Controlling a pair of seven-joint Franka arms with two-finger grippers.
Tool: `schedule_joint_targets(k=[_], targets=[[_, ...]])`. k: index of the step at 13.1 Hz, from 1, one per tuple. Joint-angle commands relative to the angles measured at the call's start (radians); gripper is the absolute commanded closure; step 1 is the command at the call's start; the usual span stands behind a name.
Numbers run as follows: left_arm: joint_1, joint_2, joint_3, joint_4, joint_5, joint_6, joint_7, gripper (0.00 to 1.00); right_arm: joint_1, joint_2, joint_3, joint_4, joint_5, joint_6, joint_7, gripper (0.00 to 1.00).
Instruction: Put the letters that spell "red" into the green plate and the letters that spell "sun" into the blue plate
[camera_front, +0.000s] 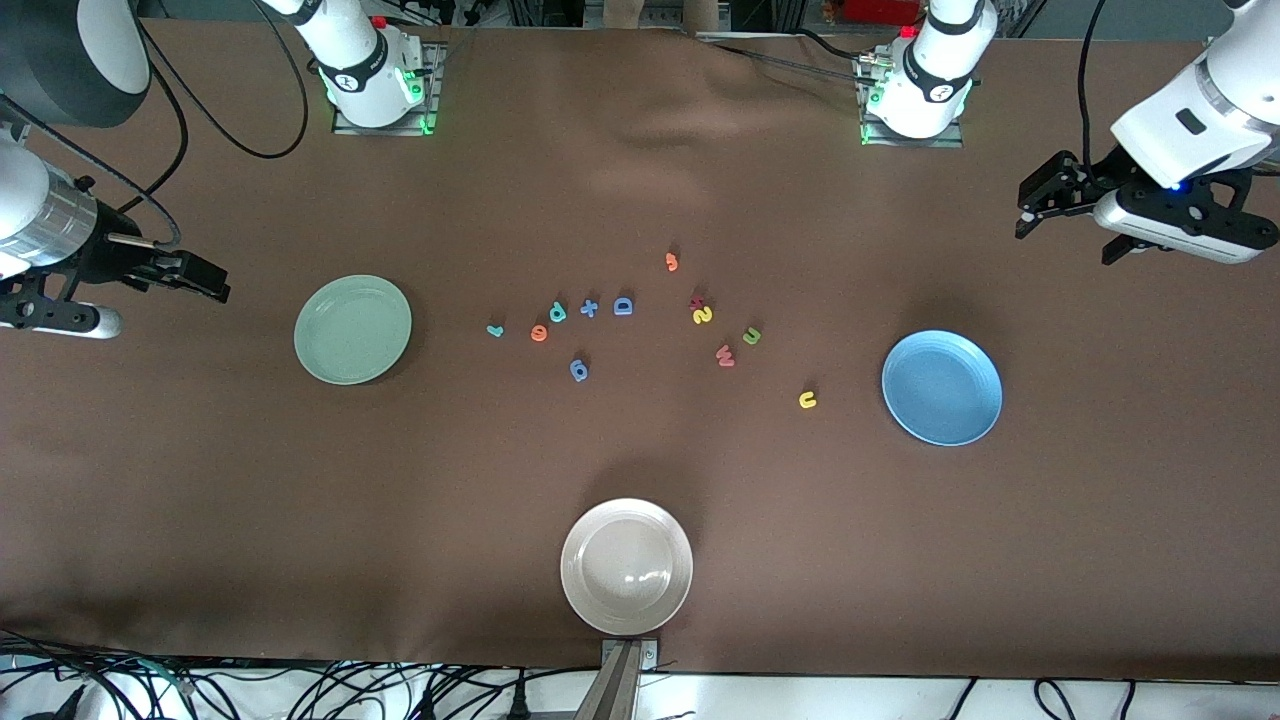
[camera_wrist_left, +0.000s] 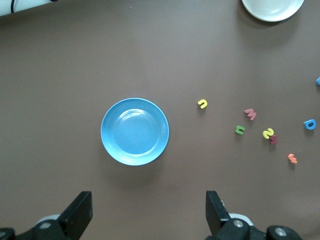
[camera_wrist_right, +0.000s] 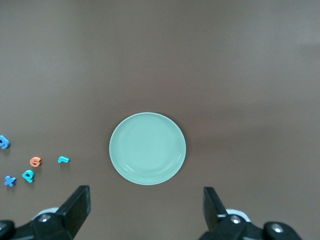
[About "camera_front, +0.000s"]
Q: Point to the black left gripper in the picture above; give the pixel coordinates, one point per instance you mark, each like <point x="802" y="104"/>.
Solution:
<point x="1082" y="184"/>

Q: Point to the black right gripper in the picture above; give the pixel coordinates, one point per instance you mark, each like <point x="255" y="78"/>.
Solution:
<point x="112" y="259"/>

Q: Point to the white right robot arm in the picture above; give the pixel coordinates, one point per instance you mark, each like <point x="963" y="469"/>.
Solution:
<point x="360" y="70"/>

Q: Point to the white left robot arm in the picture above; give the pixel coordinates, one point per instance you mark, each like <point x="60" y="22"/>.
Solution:
<point x="930" y="90"/>

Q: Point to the pale green plate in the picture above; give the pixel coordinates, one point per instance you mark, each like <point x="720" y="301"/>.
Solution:
<point x="352" y="330"/>

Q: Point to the blue plate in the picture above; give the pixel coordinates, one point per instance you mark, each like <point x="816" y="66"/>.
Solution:
<point x="941" y="388"/>

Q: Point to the brown table cloth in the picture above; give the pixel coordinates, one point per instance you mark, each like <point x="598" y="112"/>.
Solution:
<point x="300" y="500"/>

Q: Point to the red box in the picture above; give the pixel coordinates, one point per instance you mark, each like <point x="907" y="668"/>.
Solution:
<point x="880" y="10"/>

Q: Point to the pink foam letter w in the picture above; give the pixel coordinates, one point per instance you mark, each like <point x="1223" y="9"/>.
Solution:
<point x="725" y="356"/>

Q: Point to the blue foam number six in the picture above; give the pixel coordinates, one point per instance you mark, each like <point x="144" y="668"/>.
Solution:
<point x="575" y="364"/>

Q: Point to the blue foam letter D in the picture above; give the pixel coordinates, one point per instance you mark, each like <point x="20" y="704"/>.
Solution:
<point x="617" y="306"/>

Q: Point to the beige plate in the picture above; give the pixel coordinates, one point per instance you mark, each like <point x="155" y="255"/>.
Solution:
<point x="626" y="567"/>

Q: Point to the black power plug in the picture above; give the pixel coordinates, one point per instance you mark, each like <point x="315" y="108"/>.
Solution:
<point x="519" y="705"/>

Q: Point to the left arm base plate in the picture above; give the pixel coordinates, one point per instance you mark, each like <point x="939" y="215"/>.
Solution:
<point x="950" y="142"/>

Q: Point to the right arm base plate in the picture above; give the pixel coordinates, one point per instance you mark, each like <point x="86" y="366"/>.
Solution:
<point x="345" y="127"/>

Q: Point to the aluminium profile post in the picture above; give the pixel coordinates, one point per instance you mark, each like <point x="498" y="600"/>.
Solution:
<point x="620" y="690"/>

